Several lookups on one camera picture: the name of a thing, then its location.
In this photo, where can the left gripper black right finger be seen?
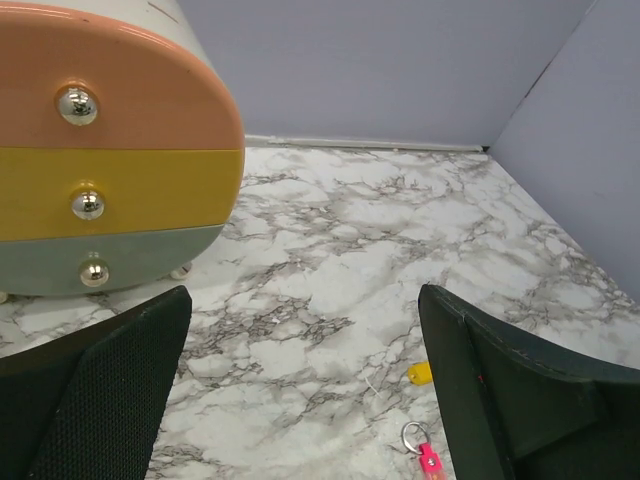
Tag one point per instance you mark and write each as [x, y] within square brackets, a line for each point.
[516, 406]

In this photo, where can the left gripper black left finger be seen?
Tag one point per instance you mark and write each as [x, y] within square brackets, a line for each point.
[89, 405]

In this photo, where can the pink strap keyring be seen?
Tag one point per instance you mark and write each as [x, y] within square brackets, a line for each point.
[429, 461]

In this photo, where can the yellow key tag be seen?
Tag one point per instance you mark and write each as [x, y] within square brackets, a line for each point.
[420, 374]

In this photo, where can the round three-drawer storage box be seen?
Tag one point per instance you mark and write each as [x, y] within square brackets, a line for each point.
[122, 151]

